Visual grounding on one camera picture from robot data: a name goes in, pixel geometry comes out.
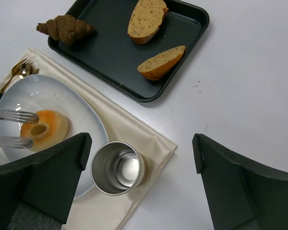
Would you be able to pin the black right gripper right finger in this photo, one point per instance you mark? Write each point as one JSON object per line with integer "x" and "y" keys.
{"x": 242, "y": 194}

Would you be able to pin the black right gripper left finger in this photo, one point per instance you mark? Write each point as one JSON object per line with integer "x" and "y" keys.
{"x": 37, "y": 191}

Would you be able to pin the orange bagel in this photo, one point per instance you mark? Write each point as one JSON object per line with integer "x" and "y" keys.
{"x": 49, "y": 131}

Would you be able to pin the metal tongs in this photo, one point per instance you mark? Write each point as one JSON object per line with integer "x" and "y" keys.
{"x": 21, "y": 117}

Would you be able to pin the small bread slice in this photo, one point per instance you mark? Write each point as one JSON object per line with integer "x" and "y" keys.
{"x": 158, "y": 66}

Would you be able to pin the large bread slice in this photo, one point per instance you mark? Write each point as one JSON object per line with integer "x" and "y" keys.
{"x": 146, "y": 19}

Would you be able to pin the beige cloth placemat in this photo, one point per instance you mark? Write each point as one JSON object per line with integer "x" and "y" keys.
{"x": 95, "y": 210}

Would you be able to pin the steel cup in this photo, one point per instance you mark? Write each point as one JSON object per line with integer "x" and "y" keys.
{"x": 117, "y": 168}

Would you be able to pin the black baking tray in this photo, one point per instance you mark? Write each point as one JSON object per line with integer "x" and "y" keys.
{"x": 113, "y": 57}

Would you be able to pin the brown chocolate croissant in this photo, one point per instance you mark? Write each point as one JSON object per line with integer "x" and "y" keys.
{"x": 66, "y": 28}

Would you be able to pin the gold spoon green handle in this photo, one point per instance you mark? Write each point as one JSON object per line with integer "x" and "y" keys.
{"x": 22, "y": 71}

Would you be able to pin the gold fork green handle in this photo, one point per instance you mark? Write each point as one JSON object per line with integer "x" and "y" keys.
{"x": 14, "y": 69}

